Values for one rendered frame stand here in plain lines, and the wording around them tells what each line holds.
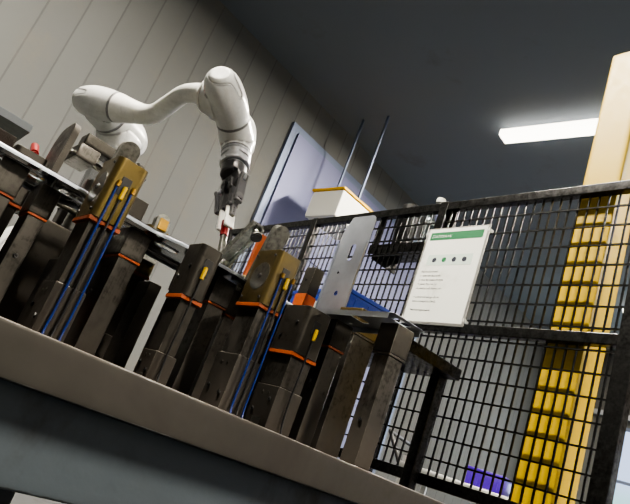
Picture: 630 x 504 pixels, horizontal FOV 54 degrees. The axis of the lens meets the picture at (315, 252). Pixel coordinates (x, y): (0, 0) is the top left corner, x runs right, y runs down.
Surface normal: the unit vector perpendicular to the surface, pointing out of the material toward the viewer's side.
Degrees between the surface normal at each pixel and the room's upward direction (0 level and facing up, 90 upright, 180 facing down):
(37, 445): 90
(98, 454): 90
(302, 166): 90
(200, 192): 90
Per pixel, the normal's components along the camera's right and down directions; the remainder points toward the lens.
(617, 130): -0.70, -0.46
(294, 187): 0.73, 0.03
